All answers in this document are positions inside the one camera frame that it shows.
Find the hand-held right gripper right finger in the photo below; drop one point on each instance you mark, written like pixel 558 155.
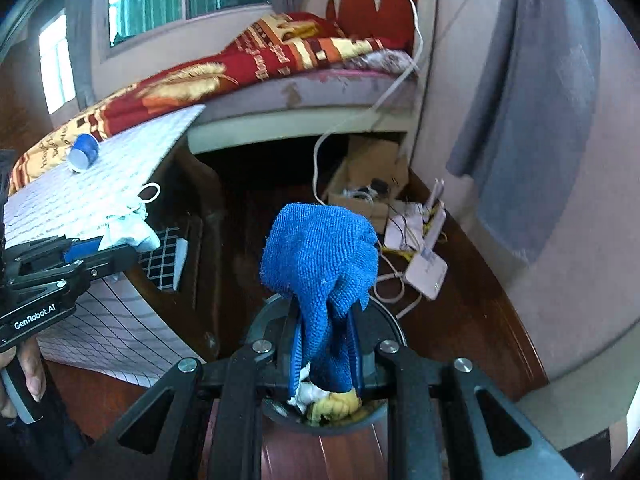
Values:
pixel 356 360

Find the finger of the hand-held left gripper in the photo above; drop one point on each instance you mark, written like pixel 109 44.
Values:
pixel 105 262
pixel 82 251

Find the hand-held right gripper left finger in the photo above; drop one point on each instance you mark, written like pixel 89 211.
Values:
pixel 295 360

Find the white tissue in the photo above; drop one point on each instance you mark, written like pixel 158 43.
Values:
pixel 307 395

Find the white face mask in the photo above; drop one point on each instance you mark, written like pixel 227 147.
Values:
pixel 127 230

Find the grey round bin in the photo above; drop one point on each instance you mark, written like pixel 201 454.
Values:
pixel 387 327

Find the yellow wrapper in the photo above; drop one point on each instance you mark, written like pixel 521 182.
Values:
pixel 340 405

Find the blue cloth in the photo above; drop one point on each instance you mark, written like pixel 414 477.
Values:
pixel 320 255

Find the person's left hand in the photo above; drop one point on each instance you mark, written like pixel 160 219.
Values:
pixel 34 375

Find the white tablecloth covered table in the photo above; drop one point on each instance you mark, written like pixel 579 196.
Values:
pixel 75 200

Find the dark wooden table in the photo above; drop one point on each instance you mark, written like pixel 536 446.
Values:
pixel 200 240

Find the blue paper cup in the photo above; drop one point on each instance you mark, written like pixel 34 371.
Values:
pixel 84 152

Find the white router with antennas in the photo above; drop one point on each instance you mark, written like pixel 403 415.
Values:
pixel 427 270

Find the small white network box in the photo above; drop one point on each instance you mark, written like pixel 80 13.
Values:
pixel 402 227

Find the small window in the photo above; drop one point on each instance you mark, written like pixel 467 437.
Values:
pixel 56 65

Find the cardboard box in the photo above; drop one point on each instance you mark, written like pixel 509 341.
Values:
pixel 360 165

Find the red and yellow printed blanket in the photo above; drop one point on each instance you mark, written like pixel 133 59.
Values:
pixel 200 80

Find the floral bed sheet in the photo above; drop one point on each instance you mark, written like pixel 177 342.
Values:
pixel 385 60

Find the grey hanging cloth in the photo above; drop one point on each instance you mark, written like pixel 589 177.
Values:
pixel 530 110

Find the red heart-shaped headboard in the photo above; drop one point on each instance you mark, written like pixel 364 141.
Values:
pixel 390 5

